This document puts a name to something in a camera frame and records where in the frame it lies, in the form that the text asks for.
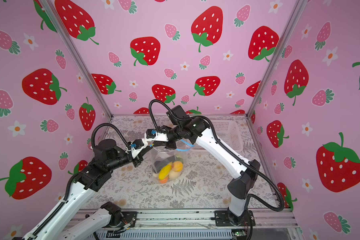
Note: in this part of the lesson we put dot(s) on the white plastic basket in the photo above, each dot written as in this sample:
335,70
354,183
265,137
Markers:
228,131

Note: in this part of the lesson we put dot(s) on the yellow banana toy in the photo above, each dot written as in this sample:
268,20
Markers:
164,172

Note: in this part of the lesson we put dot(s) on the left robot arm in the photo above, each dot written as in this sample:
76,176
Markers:
83,185

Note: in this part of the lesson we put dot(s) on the orange toy fruit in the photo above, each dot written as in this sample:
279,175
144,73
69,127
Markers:
164,181

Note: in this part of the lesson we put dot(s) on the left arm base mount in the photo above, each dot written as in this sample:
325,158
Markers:
123,218

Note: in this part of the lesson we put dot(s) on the aluminium frame rail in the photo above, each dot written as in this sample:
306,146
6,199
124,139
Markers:
183,224

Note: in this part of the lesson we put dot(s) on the dark cucumber toy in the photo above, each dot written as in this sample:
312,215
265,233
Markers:
159,165

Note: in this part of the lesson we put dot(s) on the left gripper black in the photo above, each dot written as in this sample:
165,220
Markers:
139,160

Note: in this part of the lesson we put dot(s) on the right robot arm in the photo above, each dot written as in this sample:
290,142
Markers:
243,171

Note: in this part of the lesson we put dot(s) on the yellow bell pepper toy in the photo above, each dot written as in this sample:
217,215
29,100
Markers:
177,166

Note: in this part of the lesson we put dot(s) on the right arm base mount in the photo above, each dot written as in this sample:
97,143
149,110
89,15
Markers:
234,219

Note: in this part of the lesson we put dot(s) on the clear zip top bag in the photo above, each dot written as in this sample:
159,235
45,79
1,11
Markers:
180,153

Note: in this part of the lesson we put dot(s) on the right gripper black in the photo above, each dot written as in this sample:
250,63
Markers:
165,143

